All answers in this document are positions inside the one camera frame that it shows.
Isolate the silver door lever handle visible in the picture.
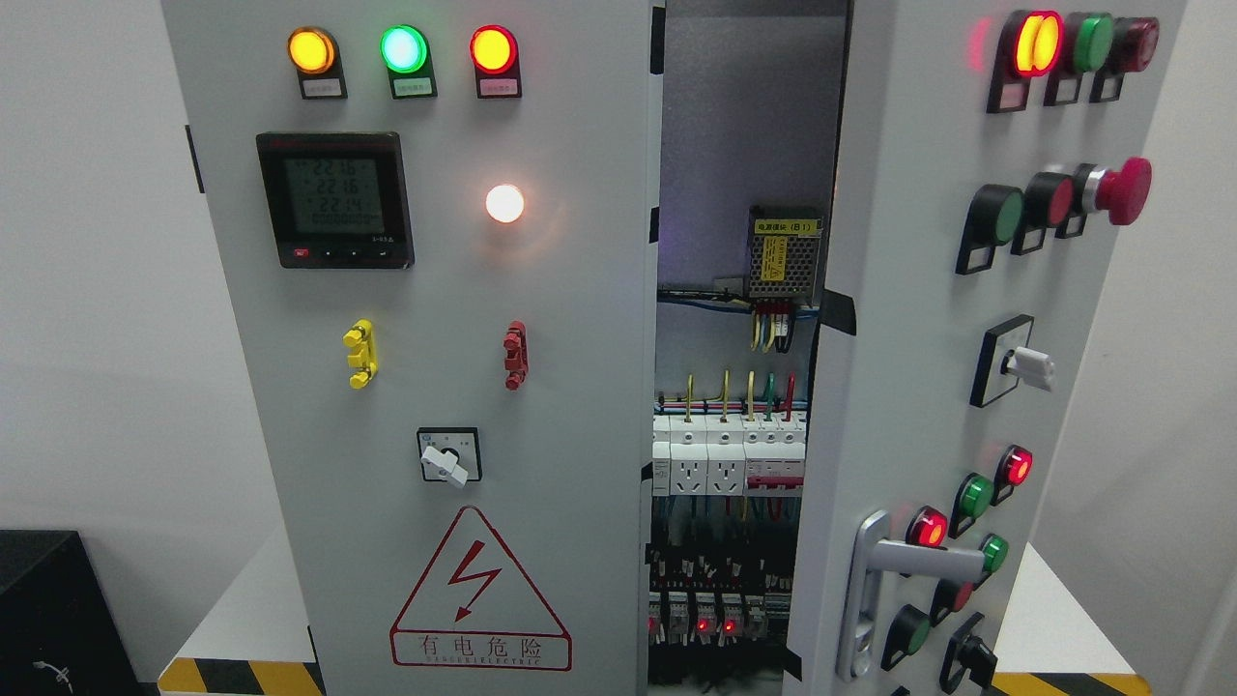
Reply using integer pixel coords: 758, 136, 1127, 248
836, 509, 985, 682

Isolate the right door rotary switch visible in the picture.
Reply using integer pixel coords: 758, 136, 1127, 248
970, 314, 1055, 407

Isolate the white glowing indicator light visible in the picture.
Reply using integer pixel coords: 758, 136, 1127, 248
482, 184, 526, 224

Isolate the green indicator light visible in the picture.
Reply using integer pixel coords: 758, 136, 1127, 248
380, 25, 437, 99

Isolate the amber indicator light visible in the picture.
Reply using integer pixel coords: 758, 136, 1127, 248
287, 26, 348, 99

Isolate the metal mesh power supply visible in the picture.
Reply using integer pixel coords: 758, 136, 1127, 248
745, 204, 823, 303

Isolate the red high voltage warning sticker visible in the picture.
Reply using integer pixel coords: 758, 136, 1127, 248
388, 506, 573, 671

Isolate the white DIN socket breaker row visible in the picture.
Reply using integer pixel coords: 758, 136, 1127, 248
652, 413, 808, 498

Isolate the lower relay terminal row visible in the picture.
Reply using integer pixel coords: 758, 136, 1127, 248
646, 541, 795, 648

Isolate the grey cabinet door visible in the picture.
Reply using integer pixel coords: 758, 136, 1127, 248
783, 1, 1188, 695
163, 1, 661, 695

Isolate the black digital power meter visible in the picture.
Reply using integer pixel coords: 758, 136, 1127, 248
256, 131, 414, 269

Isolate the black box at left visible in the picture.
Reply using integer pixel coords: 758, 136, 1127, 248
1, 530, 143, 695

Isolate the red emergency stop button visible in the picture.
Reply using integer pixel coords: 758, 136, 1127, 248
1055, 156, 1153, 239

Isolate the red indicator light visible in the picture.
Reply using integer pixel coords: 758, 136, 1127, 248
470, 25, 522, 99

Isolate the yellow terminal connector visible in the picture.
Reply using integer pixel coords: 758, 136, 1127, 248
343, 318, 379, 391

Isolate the red terminal connector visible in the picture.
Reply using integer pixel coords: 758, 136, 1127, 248
503, 320, 529, 392

